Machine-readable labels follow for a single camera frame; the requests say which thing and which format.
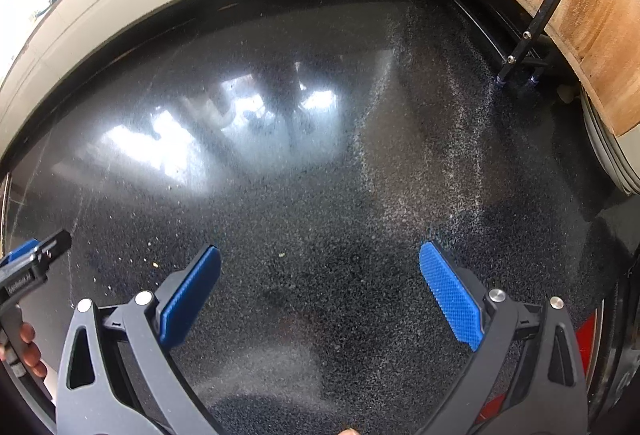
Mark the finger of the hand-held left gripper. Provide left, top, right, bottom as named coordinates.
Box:
left=27, top=230, right=72, bottom=272
left=0, top=239, right=41, bottom=269

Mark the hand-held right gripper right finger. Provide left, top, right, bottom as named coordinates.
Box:
left=419, top=241, right=588, bottom=435

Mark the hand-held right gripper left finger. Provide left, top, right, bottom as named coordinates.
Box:
left=55, top=244, right=223, bottom=435

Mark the person's left hand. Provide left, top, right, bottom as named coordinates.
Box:
left=0, top=321, right=49, bottom=381

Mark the stainless steel sink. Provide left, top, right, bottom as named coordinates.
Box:
left=0, top=172, right=15, bottom=246

